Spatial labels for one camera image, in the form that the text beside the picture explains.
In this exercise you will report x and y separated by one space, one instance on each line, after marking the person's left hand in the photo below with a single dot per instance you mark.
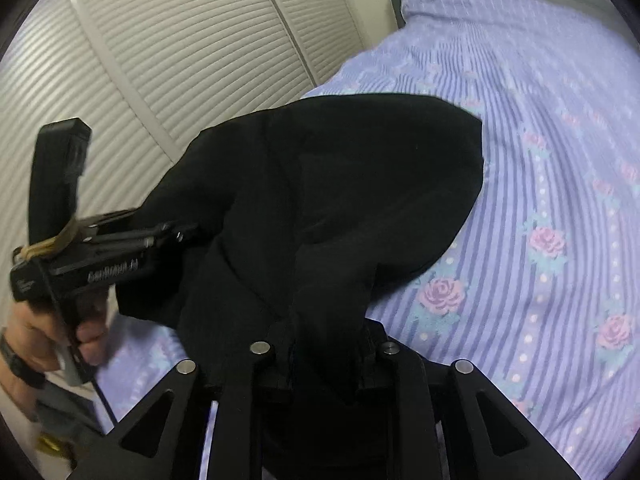
35 330

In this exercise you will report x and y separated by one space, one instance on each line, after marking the black pants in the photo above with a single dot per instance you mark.
320 200

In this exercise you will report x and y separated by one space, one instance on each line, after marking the white louvered wardrobe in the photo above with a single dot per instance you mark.
175 50

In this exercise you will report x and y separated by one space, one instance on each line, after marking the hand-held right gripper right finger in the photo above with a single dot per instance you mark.
400 377

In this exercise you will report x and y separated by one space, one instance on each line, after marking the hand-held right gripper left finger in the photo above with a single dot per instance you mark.
249 376

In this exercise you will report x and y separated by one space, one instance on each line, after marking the black wristwatch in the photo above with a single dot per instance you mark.
20 362

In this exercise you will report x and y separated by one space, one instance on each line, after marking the person's left forearm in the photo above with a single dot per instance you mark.
12 395

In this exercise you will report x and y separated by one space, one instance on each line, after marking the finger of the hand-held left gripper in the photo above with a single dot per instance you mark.
160 245
145 232

